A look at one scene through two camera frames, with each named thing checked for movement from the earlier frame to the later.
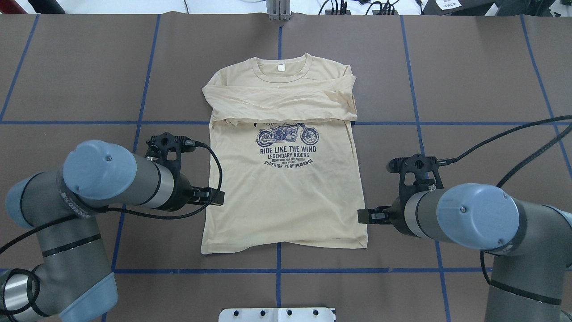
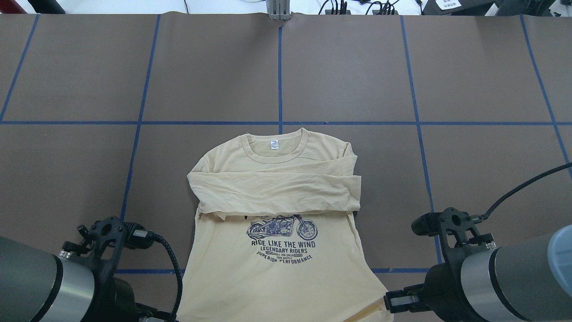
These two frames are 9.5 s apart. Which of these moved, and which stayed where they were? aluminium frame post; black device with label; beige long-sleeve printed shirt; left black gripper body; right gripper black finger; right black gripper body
Moved: right black gripper body; left black gripper body; right gripper black finger; beige long-sleeve printed shirt
Stayed: aluminium frame post; black device with label
